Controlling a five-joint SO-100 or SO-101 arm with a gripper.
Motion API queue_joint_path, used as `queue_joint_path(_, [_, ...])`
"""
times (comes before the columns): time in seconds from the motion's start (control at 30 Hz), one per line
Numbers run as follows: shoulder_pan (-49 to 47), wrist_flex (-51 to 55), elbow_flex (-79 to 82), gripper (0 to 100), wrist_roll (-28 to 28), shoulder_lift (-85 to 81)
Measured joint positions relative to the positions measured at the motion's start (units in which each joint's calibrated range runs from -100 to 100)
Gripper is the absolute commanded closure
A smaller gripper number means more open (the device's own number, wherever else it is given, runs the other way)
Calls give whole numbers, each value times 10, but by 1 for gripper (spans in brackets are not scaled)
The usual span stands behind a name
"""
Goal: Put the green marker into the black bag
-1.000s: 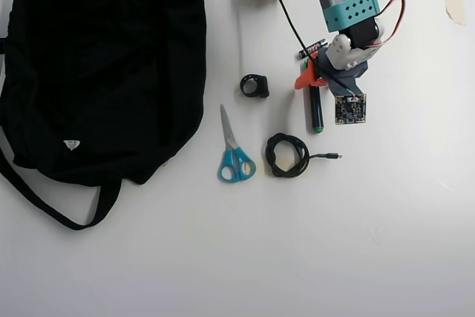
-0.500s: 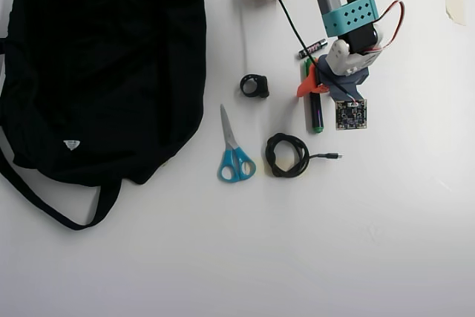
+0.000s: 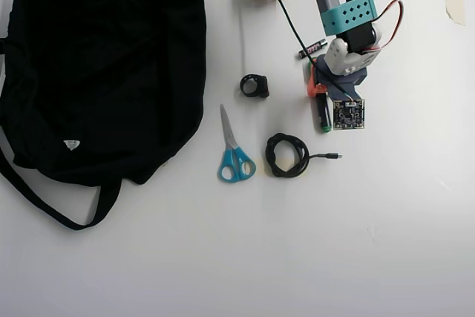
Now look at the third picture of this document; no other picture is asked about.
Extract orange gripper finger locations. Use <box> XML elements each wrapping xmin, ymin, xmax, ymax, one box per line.
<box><xmin>305</xmin><ymin>71</ymin><xmax>328</xmax><ymax>99</ymax></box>

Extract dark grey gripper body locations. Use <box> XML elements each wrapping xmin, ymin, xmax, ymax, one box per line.
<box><xmin>312</xmin><ymin>54</ymin><xmax>369</xmax><ymax>102</ymax></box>

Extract green capped black marker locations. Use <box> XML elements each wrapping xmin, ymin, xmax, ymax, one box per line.
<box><xmin>304</xmin><ymin>61</ymin><xmax>333</xmax><ymax>135</ymax></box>

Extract black fabric bag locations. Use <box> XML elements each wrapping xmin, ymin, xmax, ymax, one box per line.
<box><xmin>0</xmin><ymin>0</ymin><xmax>208</xmax><ymax>232</ymax></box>

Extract black AAA battery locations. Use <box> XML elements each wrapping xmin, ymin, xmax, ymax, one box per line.
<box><xmin>296</xmin><ymin>38</ymin><xmax>327</xmax><ymax>61</ymax></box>

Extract beige masking tape strip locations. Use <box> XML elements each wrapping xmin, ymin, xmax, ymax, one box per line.
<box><xmin>444</xmin><ymin>0</ymin><xmax>467</xmax><ymax>27</ymax></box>

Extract black ring-shaped strap device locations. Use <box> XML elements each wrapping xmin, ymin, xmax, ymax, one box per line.
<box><xmin>238</xmin><ymin>73</ymin><xmax>270</xmax><ymax>99</ymax></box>

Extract black camera cable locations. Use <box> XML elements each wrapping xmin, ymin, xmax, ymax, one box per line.
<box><xmin>255</xmin><ymin>0</ymin><xmax>354</xmax><ymax>103</ymax></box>

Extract coiled black USB cable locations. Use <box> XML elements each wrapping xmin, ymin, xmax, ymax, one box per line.
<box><xmin>264</xmin><ymin>131</ymin><xmax>344</xmax><ymax>180</ymax></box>

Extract red white servo wire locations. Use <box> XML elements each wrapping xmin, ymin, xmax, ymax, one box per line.
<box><xmin>363</xmin><ymin>0</ymin><xmax>406</xmax><ymax>53</ymax></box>

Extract blue handled scissors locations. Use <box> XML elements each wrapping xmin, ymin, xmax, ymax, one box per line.
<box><xmin>216</xmin><ymin>103</ymin><xmax>258</xmax><ymax>185</ymax></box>

